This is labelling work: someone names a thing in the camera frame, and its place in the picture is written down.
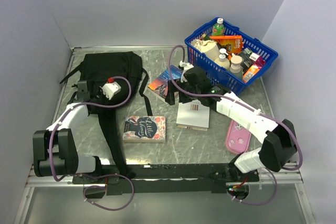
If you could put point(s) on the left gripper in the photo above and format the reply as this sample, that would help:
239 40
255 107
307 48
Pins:
98 91

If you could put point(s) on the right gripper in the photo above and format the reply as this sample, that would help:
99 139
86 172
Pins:
170 97

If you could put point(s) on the black backpack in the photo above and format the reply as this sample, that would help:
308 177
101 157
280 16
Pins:
96 69

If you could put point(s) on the Little Women paperback book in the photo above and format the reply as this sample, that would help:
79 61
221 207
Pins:
144 129

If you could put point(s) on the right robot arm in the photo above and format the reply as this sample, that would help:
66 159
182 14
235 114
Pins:
277 138

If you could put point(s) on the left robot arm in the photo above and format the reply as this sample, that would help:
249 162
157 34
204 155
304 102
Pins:
54 148

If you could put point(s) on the blue plastic basket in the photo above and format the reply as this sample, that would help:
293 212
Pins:
218 74

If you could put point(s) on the cream pump bottle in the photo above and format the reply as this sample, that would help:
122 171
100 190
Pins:
222 59

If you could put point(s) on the white notebook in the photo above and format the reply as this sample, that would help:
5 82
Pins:
193 115

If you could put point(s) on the beige cloth pouch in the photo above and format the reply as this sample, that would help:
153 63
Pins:
207 47

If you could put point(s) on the Jane Eyre paperback book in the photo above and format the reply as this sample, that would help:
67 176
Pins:
159 86

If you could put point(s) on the beige lidded bottle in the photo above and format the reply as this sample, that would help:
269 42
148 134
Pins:
235 66

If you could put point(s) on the black box with barcode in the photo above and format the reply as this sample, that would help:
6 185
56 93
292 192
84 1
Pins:
248 59

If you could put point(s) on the orange small carton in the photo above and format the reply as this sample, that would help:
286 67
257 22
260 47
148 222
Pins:
253 70

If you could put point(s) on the orange snack box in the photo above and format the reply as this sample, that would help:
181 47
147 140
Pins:
230 43

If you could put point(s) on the green drink bottle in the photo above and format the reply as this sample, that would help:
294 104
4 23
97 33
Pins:
218 28

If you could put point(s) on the magenta small box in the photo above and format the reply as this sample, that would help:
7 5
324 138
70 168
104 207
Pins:
260 62

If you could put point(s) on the pink pencil case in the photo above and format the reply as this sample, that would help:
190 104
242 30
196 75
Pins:
237 139

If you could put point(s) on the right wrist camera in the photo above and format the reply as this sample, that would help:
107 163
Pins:
185 65

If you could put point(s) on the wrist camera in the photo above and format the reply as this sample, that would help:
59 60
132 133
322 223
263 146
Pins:
185 65
110 88

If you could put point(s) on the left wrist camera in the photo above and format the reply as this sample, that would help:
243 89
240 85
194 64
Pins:
110 88

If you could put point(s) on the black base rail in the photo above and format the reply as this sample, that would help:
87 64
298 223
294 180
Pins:
173 178

